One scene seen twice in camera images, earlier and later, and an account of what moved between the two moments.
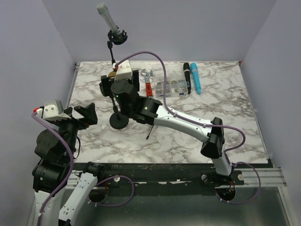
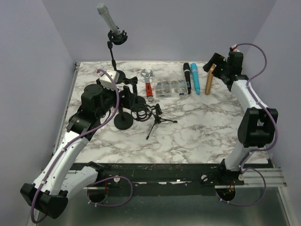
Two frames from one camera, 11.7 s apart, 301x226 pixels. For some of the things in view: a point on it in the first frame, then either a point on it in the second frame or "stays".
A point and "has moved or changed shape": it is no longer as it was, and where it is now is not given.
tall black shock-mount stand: (116, 39) stays
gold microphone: (112, 74) has moved or changed shape
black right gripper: (135, 80) to (217, 59)
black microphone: (186, 69) stays
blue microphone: (195, 75) stays
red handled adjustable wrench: (149, 90) stays
